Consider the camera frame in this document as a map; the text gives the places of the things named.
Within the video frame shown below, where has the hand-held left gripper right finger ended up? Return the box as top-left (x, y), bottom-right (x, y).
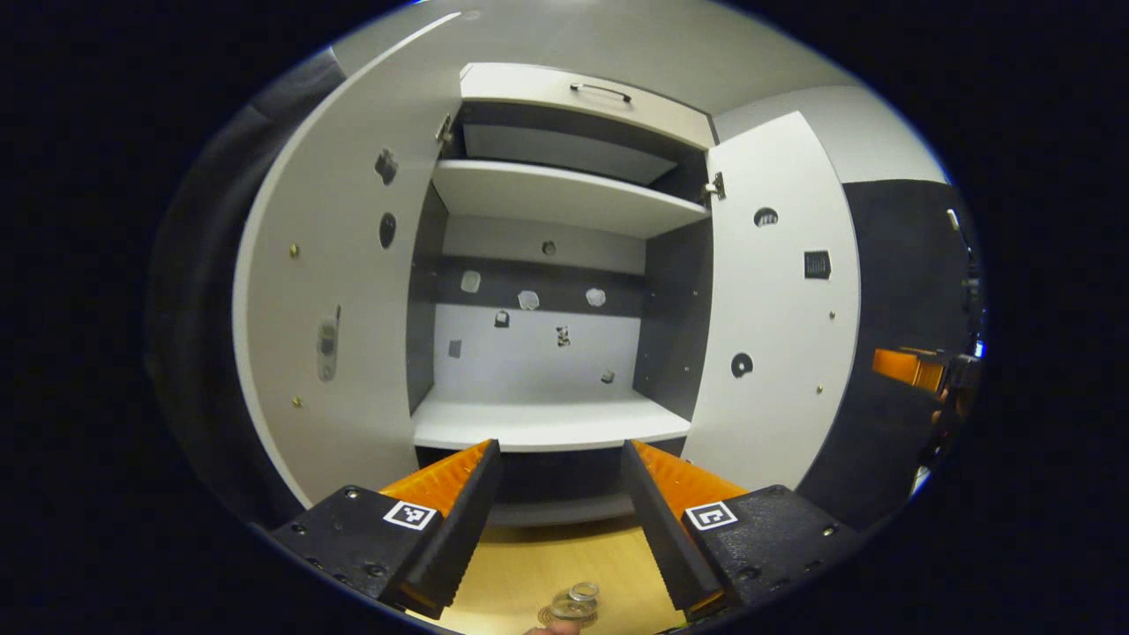
top-left (620, 438), bottom-right (864, 620)

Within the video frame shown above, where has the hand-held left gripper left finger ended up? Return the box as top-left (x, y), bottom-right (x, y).
top-left (269, 438), bottom-right (504, 620)

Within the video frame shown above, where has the round brown coaster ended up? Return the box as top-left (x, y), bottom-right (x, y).
top-left (538, 604), bottom-right (601, 631)

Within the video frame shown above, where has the white cabinet door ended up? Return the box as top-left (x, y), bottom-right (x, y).
top-left (679, 110), bottom-right (861, 495)
top-left (232, 11), bottom-right (464, 511)

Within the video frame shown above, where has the white cabinet shelf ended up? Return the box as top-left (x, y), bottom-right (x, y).
top-left (430, 159), bottom-right (711, 241)

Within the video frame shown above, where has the white cabinet drawer front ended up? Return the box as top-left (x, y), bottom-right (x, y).
top-left (459, 62), bottom-right (715, 151)

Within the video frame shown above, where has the black backdrop cloth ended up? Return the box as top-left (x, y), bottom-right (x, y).
top-left (146, 49), bottom-right (982, 532)

